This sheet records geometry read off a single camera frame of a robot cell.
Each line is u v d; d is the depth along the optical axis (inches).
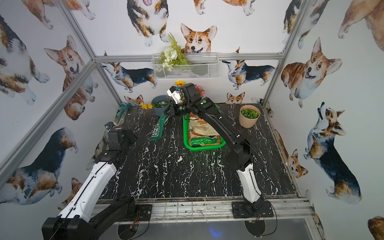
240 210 28.9
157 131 29.3
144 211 29.1
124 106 47.6
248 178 23.1
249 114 39.4
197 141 35.7
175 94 28.2
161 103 44.9
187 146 34.8
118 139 23.1
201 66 36.4
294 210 29.5
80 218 15.6
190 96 24.4
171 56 30.6
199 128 37.7
